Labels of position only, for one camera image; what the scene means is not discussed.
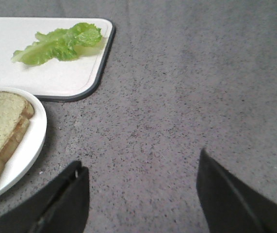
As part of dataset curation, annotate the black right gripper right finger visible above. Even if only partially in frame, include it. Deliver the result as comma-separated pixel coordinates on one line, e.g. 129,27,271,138
196,149,277,233

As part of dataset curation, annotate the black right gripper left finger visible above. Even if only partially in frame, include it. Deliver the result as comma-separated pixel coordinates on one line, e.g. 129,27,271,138
0,161,90,233

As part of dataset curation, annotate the green lettuce leaf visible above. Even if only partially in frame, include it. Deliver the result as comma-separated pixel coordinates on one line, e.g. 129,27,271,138
11,22,102,66

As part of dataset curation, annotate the white round plate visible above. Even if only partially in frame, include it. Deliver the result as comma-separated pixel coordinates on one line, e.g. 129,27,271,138
0,87,47,196

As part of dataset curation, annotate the white cutting board black rim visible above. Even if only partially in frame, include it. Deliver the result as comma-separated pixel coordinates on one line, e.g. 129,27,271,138
0,17,115,102

